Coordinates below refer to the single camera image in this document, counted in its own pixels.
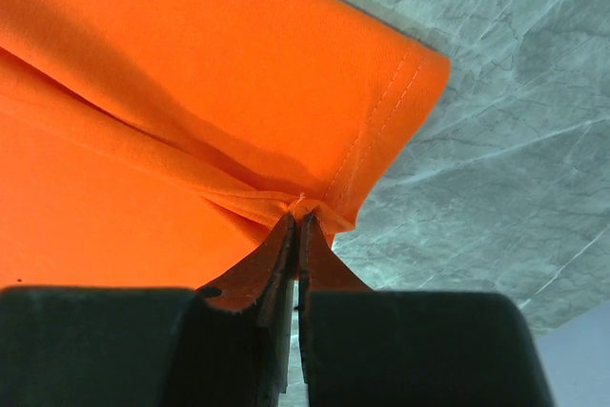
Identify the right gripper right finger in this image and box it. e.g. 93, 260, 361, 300
298, 214, 554, 406

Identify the orange t-shirt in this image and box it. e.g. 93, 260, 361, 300
1, 0, 450, 288

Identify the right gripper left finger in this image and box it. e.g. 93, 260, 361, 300
1, 215, 295, 406

